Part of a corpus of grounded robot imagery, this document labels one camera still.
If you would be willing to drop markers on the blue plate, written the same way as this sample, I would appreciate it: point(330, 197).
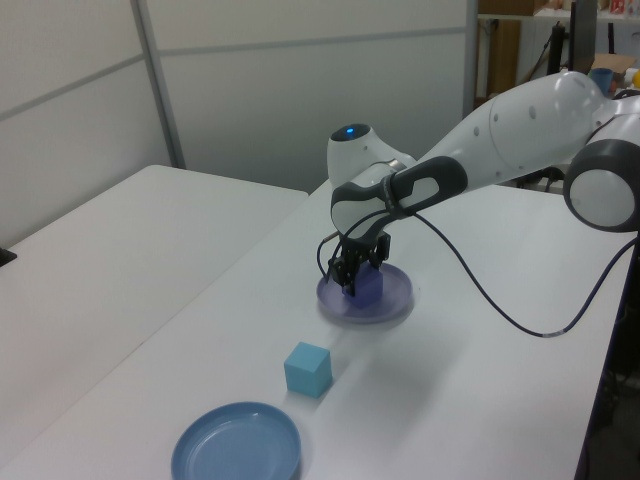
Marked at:
point(235, 445)

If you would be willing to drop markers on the purple cube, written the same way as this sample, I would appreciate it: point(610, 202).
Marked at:
point(370, 292)

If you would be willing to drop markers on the purple plate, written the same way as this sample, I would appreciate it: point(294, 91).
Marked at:
point(395, 295)

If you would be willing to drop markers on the light blue cube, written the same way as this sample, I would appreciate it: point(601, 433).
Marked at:
point(307, 372)

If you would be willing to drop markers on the tall brown cardboard box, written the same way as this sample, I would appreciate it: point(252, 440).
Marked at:
point(502, 55)

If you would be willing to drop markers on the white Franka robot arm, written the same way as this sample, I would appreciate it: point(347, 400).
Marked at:
point(500, 135)

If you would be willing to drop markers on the blue cup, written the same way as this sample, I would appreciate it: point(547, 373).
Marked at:
point(601, 80)

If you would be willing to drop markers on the dark monitor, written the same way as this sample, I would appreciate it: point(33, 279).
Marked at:
point(582, 35)

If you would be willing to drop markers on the open cardboard box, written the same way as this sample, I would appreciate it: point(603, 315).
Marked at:
point(617, 62)

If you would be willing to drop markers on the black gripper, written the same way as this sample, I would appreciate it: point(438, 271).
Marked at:
point(365, 250)

